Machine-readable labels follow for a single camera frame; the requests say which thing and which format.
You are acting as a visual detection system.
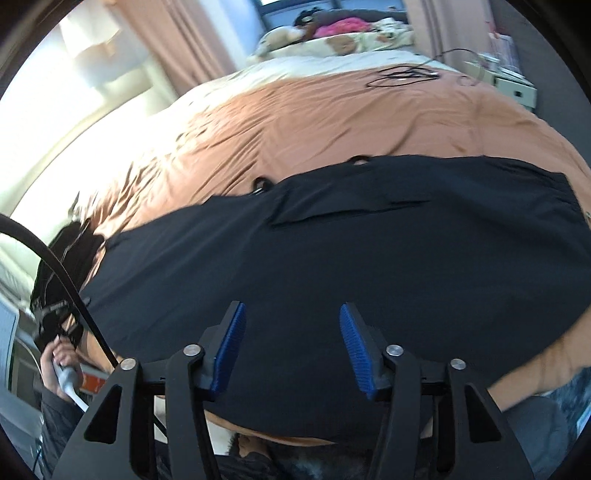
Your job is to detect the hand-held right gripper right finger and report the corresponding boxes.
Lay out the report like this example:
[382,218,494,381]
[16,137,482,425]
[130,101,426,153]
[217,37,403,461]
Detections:
[339,302,536,480]

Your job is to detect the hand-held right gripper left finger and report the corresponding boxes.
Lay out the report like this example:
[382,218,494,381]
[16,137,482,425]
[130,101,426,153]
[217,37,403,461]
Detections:
[51,301,247,480]

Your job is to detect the black pants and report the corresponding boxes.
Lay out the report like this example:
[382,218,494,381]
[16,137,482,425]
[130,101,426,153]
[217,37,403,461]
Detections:
[78,154,591,444]

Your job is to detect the person's left forearm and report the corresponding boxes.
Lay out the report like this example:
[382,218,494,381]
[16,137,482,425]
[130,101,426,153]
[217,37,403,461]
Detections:
[39,392,88,480]

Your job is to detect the person's left hand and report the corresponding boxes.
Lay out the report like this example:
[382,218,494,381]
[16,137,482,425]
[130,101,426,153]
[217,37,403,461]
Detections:
[41,335,84,400]

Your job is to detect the stack of folded black clothes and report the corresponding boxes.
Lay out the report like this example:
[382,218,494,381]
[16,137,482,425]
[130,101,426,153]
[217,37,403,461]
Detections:
[30,222,107,324]

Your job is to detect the orange box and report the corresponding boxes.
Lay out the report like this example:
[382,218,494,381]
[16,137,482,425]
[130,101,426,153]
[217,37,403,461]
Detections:
[81,369,112,395]

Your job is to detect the cream padded headboard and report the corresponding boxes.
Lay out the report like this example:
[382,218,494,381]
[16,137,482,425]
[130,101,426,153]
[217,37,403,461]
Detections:
[0,18,195,296]

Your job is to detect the dark fuzzy rug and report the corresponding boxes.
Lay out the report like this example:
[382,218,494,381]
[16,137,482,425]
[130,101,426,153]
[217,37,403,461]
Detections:
[551,369,591,444]

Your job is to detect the orange blanket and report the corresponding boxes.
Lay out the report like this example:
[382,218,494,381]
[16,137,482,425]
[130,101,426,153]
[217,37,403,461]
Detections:
[76,69,591,448]

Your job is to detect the cream blanket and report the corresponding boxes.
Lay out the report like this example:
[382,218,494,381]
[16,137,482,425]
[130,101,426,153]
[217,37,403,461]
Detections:
[240,48,458,93]

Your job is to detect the white nightstand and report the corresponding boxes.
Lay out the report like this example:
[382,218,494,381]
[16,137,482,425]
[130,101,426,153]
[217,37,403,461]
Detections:
[464,58,539,112]

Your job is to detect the pink curtain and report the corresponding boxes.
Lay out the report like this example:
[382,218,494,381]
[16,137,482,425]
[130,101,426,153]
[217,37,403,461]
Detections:
[404,0,495,51]
[113,0,269,97]

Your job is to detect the beige plush toy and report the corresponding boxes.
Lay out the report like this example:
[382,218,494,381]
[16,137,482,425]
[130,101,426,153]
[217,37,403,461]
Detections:
[252,25,315,58]

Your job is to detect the bear print quilt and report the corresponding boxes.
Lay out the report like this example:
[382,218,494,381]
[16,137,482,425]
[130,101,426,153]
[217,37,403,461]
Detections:
[305,21,414,56]

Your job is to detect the pink cloth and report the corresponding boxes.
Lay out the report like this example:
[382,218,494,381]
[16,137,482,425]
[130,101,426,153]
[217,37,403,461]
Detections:
[314,17,370,38]

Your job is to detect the grey pillow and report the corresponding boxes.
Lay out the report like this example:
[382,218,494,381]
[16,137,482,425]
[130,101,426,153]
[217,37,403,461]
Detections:
[318,7,407,24]

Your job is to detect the thick black cable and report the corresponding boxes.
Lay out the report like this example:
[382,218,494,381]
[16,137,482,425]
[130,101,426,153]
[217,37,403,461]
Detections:
[0,213,123,365]

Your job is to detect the black cable bundle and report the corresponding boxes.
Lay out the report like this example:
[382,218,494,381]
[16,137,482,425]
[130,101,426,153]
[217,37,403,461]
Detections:
[367,48,490,88]

